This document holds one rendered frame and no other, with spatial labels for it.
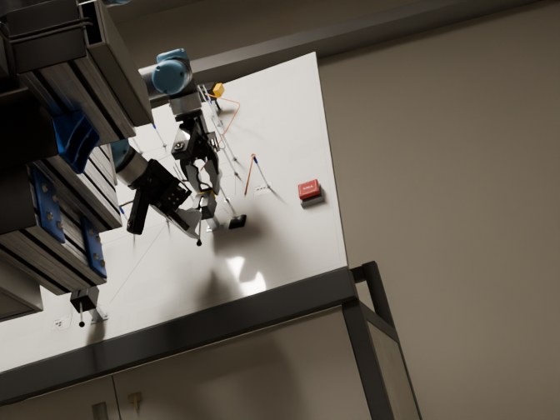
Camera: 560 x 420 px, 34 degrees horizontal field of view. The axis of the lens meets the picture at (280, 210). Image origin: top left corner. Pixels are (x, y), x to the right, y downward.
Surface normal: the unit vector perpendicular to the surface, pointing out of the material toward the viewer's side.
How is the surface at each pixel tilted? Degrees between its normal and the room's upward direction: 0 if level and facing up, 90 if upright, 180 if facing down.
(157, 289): 53
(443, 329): 90
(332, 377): 90
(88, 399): 90
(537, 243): 90
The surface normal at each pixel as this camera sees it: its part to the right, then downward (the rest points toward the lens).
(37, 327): -0.35, -0.75
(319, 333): -0.25, -0.24
